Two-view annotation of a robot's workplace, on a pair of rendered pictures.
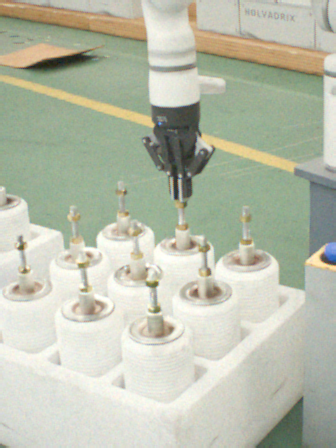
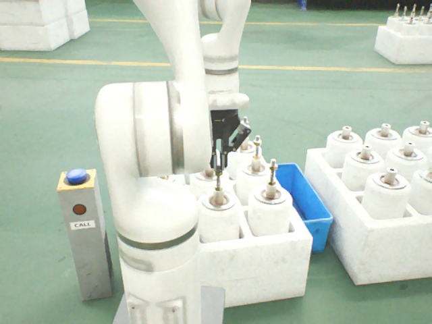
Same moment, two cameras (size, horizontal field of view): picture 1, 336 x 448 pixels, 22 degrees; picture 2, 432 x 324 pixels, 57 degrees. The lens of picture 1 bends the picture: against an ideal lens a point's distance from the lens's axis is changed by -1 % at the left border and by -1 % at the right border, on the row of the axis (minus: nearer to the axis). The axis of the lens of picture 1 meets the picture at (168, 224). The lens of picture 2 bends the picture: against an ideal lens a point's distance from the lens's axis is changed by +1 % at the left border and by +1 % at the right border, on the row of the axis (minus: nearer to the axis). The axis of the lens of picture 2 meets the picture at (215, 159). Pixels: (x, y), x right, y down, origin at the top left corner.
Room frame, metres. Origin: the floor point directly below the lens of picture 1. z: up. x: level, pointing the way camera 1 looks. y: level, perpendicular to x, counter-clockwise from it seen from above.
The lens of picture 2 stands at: (1.71, -0.55, 0.75)
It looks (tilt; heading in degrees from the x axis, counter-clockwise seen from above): 29 degrees down; 132
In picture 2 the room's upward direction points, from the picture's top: straight up
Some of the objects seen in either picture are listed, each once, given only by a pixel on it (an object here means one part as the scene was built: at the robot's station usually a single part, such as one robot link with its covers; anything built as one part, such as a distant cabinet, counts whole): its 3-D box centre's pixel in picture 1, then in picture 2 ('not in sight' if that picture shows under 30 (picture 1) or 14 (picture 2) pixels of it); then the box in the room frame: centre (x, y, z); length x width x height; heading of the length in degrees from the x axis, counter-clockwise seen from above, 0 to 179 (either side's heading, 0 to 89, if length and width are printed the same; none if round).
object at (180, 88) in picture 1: (181, 77); (220, 83); (1.25, -0.03, 0.52); 0.11 x 0.09 x 0.06; 139
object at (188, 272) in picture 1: (186, 296); (218, 233); (1.24, -0.02, 0.16); 0.10 x 0.10 x 0.18
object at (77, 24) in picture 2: not in sight; (59, 23); (-1.78, 1.21, 0.09); 0.39 x 0.39 x 0.18; 40
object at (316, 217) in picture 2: not in sight; (293, 206); (1.24, 0.31, 0.06); 0.30 x 0.11 x 0.12; 142
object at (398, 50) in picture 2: not in sight; (414, 44); (0.81, 2.52, 0.09); 0.39 x 0.39 x 0.18; 44
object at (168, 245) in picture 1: (183, 245); (218, 200); (1.24, -0.02, 0.25); 0.08 x 0.08 x 0.01
